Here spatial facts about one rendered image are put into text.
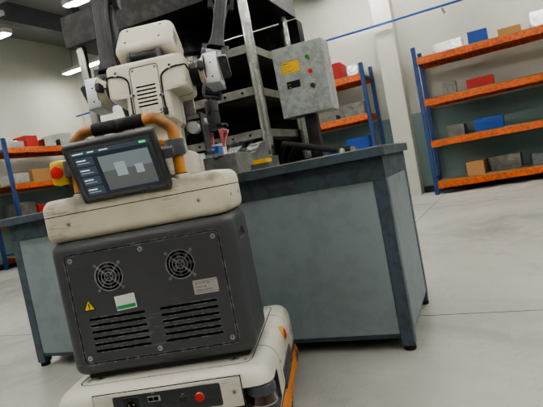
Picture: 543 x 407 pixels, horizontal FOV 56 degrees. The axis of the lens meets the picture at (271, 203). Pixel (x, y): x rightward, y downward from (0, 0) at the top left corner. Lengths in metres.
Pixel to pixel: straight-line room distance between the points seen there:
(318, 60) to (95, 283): 1.91
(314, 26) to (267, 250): 7.47
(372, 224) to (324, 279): 0.30
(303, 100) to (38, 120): 8.77
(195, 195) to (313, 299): 0.90
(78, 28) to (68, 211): 2.22
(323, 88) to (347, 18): 6.28
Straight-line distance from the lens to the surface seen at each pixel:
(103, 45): 2.17
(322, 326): 2.17
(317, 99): 2.97
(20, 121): 11.04
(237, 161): 2.18
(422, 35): 8.87
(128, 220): 1.48
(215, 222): 1.41
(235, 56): 3.15
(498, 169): 8.15
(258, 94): 2.95
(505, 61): 8.70
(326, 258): 2.08
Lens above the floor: 0.77
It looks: 3 degrees down
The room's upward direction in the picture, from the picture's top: 11 degrees counter-clockwise
